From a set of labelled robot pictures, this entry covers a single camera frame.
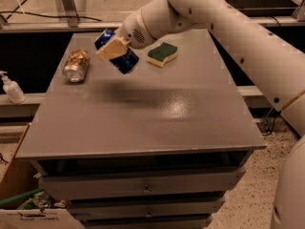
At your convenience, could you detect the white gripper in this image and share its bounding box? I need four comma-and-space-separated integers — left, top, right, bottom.
96, 8, 155, 61

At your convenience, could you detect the blue pepsi can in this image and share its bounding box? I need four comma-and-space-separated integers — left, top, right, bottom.
94, 29, 139, 74

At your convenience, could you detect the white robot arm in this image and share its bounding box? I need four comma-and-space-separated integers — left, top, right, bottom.
97, 0, 305, 229

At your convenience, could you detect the gold patterned drink can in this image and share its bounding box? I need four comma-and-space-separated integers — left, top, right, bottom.
63, 49, 91, 83

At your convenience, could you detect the green and yellow sponge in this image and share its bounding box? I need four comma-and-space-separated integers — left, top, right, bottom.
147, 43, 178, 68

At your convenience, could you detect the grey drawer cabinet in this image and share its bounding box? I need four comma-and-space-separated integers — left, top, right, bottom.
15, 29, 268, 229

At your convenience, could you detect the white pump bottle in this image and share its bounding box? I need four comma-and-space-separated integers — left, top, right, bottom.
0, 71, 26, 104

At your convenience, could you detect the top grey drawer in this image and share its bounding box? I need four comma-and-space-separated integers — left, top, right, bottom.
39, 167, 245, 200

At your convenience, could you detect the grey drawer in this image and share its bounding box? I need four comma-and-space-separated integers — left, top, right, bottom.
68, 198, 224, 220
39, 167, 245, 200
84, 215, 213, 229

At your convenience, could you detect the middle grey drawer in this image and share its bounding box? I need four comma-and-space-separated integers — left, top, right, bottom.
68, 198, 224, 220

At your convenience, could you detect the bottom grey drawer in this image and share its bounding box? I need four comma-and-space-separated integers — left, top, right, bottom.
84, 215, 213, 229

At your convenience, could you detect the cardboard box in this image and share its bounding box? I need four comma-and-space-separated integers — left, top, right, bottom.
0, 123, 85, 229

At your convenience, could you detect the black cable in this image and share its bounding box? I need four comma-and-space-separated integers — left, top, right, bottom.
0, 0, 103, 23

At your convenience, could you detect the green hose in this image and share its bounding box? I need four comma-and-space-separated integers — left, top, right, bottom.
0, 187, 45, 207

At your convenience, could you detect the metal window frame rail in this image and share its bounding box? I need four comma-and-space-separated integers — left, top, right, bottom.
0, 16, 305, 33

